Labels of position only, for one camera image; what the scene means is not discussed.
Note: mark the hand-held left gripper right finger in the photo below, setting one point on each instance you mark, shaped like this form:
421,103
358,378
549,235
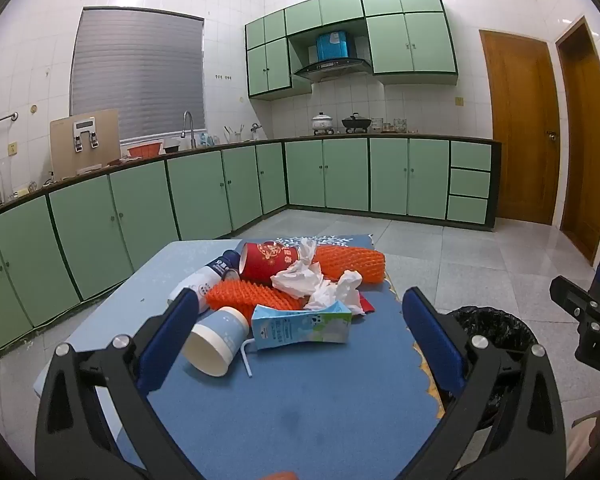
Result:
430,340

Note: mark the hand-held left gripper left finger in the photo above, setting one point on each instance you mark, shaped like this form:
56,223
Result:
172,330

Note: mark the white and blue paper cup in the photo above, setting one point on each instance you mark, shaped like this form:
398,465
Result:
220,330

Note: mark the white and navy drink bottle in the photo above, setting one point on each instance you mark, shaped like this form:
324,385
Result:
200,282

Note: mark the bin with black bag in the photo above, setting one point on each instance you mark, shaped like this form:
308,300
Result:
495,327

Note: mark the red snack packet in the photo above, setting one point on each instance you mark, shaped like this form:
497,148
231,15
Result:
366,305

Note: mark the small orange foam net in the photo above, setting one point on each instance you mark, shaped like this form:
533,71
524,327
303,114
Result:
240,297

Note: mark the white drinking straw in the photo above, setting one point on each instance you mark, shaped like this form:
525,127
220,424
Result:
245,355

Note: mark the white tissue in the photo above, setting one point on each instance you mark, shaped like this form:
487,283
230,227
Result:
345,285
295,277

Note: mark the large orange foam net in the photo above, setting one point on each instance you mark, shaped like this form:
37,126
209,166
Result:
355,265

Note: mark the red paper cup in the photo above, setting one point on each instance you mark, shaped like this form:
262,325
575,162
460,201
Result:
265,262

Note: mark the blue and white milk carton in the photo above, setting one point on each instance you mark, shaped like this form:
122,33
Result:
300,330

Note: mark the person's left hand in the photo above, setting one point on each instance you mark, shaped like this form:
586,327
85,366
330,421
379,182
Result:
281,476

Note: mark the light blue table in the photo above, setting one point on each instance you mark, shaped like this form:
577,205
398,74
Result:
145,280

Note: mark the beige trousers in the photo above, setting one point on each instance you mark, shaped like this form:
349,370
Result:
582,450

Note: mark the plain wooden door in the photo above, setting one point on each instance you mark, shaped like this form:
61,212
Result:
580,160

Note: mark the green base cabinets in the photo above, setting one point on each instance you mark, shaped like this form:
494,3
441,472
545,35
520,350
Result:
105,220

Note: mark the blue table mat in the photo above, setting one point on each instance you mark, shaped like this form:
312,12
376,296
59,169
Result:
305,410

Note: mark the dark bowl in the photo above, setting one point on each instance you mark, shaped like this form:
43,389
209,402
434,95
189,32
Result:
171,147

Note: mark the red basin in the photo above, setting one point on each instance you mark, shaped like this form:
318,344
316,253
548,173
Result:
144,149

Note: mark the metal faucet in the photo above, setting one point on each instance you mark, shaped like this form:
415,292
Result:
192,132

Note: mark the utensil holder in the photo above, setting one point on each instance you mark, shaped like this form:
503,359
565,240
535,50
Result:
236,136

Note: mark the wooden board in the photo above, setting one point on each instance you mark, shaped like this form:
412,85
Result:
107,135

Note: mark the glass jar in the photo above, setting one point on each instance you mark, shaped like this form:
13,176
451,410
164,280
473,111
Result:
400,126
377,125

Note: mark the white device on board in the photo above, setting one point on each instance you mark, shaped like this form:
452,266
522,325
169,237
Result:
84,124

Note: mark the clear plastic jug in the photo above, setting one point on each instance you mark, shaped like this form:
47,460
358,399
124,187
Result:
7,177

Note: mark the black wok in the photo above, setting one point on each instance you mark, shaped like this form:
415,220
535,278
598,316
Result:
356,122

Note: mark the white cooking pot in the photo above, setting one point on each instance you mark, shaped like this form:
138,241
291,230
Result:
322,122

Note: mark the grey window blind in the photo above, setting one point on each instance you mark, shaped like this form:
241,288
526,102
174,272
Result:
135,75

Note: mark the black range hood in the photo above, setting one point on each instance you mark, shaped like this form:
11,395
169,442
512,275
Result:
330,67

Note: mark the blue wrapped hood chimney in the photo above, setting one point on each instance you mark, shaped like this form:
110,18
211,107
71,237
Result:
334,46

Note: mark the green wall cabinets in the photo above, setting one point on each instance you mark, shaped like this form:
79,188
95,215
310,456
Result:
415,40

